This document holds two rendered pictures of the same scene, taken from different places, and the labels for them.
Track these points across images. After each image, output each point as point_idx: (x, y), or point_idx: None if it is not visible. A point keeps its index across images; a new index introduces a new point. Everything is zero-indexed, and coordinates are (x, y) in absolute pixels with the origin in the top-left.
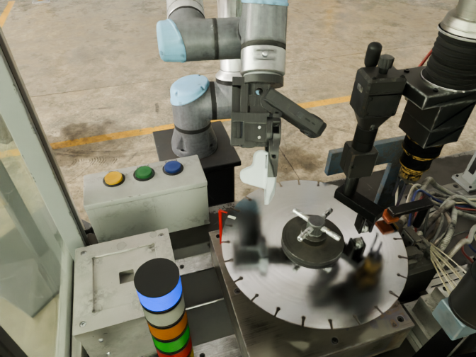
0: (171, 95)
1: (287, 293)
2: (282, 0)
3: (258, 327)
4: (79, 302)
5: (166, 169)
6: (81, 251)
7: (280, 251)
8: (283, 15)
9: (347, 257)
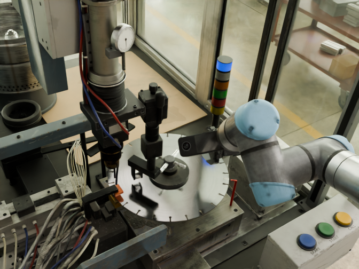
0: None
1: (177, 144)
2: (238, 110)
3: None
4: (281, 142)
5: (309, 234)
6: None
7: (186, 163)
8: (233, 114)
9: None
